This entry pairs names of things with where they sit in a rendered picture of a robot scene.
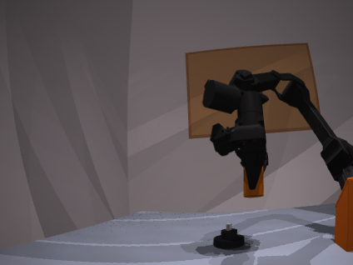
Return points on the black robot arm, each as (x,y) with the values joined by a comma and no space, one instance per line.
(244,94)

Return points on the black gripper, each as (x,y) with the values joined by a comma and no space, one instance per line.
(251,137)

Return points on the orange knob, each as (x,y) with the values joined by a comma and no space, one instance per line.
(258,192)

